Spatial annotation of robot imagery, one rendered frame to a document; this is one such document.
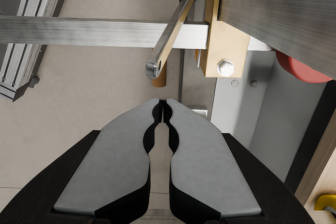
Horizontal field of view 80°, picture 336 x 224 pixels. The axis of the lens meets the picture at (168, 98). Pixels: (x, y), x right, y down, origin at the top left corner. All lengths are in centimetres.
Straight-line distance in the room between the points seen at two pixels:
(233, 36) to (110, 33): 15
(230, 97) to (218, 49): 34
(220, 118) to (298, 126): 21
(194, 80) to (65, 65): 97
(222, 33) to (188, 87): 23
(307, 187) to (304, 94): 17
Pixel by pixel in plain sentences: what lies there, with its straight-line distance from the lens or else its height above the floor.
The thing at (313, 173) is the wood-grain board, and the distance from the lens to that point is 42.
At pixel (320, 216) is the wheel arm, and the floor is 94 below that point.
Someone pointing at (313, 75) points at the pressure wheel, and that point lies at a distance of 28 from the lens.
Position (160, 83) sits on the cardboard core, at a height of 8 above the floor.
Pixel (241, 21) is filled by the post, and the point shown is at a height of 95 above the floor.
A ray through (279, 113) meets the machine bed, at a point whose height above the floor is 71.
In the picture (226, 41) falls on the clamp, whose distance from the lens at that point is 26.
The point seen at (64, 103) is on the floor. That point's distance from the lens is 144.
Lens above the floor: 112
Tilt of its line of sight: 62 degrees down
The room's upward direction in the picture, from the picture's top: 180 degrees clockwise
